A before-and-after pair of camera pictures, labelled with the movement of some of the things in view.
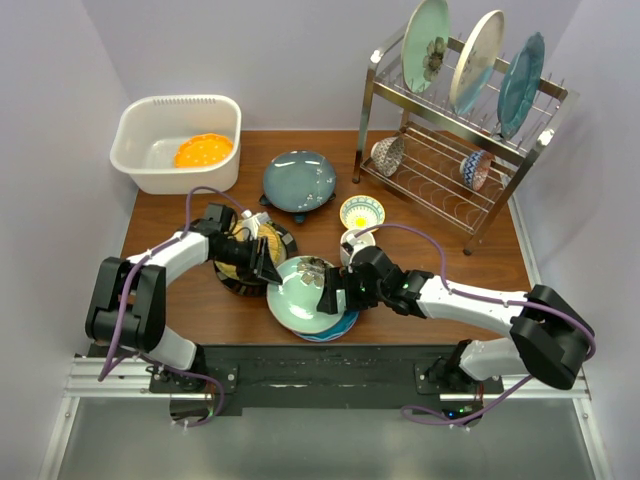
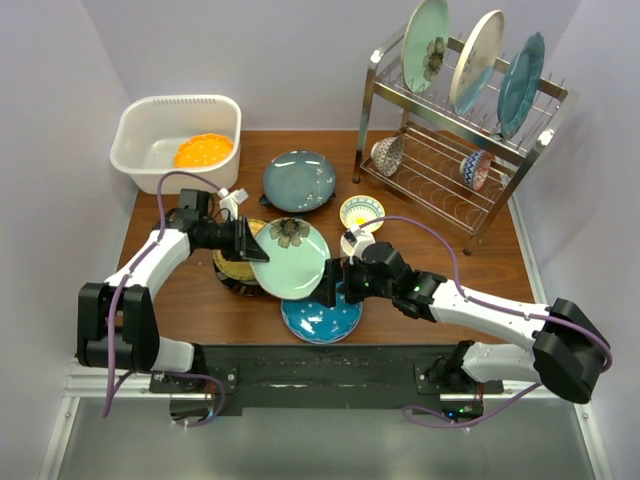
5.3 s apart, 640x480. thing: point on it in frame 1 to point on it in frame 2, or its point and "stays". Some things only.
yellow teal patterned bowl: x=361 y=212 stays
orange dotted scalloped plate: x=203 y=150 stays
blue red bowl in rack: x=475 y=168 stays
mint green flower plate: x=295 y=301 to x=297 y=253
